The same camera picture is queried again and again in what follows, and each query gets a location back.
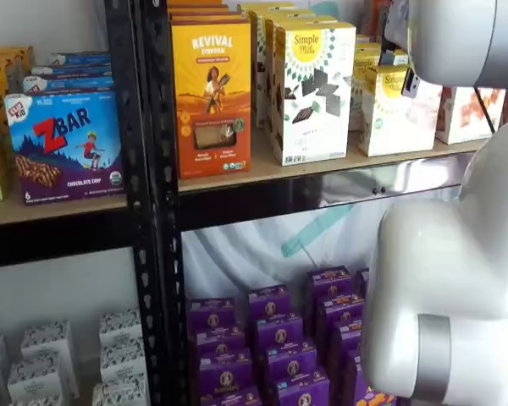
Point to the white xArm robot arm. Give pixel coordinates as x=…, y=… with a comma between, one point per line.
x=432, y=262

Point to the black metal shelf beam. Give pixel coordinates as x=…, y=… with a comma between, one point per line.
x=279, y=199
x=55, y=237

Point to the black perforated shelf upright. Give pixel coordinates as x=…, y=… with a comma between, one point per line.
x=125, y=127
x=163, y=203

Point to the purple Annie's snack box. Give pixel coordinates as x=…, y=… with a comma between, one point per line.
x=279, y=334
x=224, y=372
x=345, y=342
x=362, y=281
x=338, y=315
x=374, y=397
x=328, y=283
x=268, y=302
x=302, y=391
x=218, y=340
x=211, y=315
x=353, y=376
x=290, y=361
x=233, y=397

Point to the orange Revival cracker box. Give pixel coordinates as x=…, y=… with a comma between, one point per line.
x=197, y=4
x=205, y=17
x=211, y=97

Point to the white mint chocolate cracker box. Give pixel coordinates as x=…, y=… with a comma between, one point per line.
x=317, y=97
x=270, y=63
x=264, y=6
x=256, y=63

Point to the small white yellow-label box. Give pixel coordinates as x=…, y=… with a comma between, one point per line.
x=362, y=72
x=395, y=122

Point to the blue Zbar chocolate chip box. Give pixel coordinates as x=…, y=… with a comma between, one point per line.
x=82, y=58
x=67, y=84
x=72, y=69
x=63, y=148

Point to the white plastic backdrop sheet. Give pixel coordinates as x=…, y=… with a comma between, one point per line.
x=237, y=258

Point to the teal tape strip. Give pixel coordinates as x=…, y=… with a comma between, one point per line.
x=317, y=230

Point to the orange snack package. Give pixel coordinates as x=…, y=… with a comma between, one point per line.
x=374, y=19

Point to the grey foil snack pouch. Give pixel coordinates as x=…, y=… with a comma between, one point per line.
x=395, y=25

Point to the small white camera module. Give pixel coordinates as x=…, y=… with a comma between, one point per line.
x=410, y=82

